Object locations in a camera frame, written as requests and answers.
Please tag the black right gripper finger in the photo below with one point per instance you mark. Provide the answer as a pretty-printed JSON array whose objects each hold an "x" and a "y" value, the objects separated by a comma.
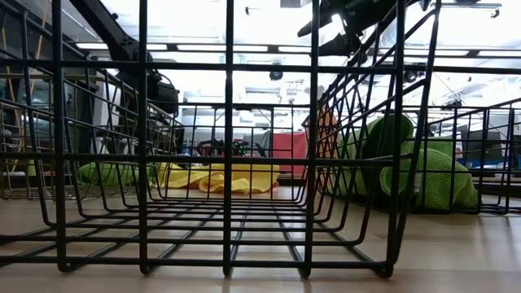
[
  {"x": 319, "y": 25},
  {"x": 340, "y": 45}
]

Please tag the green microfiber towel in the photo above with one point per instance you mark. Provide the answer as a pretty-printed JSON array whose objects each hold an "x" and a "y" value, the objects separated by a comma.
[
  {"x": 106, "y": 173},
  {"x": 439, "y": 183}
]

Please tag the yellow microfiber towel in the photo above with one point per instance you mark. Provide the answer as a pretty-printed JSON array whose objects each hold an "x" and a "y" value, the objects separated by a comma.
[{"x": 244, "y": 179}]

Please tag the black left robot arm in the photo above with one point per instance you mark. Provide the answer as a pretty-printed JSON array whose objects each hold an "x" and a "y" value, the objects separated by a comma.
[{"x": 106, "y": 28}]

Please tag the orange liquid spray bottle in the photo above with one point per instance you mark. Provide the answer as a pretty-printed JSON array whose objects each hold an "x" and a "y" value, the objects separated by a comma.
[{"x": 327, "y": 130}]

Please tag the red panel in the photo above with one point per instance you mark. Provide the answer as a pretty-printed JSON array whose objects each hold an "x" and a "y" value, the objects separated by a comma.
[{"x": 290, "y": 150}]

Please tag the dark computer monitor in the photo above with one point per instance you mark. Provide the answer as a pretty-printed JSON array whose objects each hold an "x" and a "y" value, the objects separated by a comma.
[{"x": 474, "y": 144}]

